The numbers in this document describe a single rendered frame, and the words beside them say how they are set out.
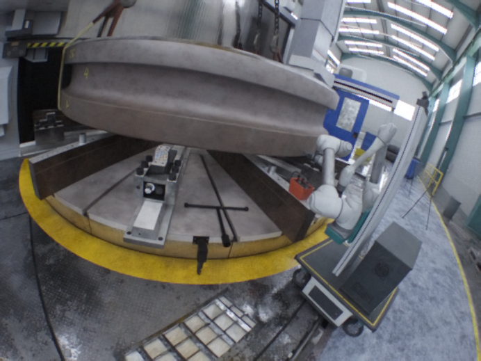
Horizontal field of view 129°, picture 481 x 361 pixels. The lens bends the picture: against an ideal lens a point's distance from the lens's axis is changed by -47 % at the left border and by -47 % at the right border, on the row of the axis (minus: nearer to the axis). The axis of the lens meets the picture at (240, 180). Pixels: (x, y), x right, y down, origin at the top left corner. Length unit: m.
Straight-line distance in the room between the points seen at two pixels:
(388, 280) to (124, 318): 1.80
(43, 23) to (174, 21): 2.64
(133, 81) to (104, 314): 1.94
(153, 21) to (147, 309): 4.39
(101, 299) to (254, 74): 2.16
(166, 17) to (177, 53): 2.88
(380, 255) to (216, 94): 1.82
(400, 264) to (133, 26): 4.76
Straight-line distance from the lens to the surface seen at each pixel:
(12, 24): 3.11
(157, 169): 1.72
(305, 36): 6.41
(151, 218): 1.61
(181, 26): 4.82
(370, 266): 1.59
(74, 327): 1.70
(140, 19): 4.43
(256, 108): 2.10
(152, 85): 2.04
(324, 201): 1.42
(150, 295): 1.72
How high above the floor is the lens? 1.47
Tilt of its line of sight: 25 degrees down
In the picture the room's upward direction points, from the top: 15 degrees clockwise
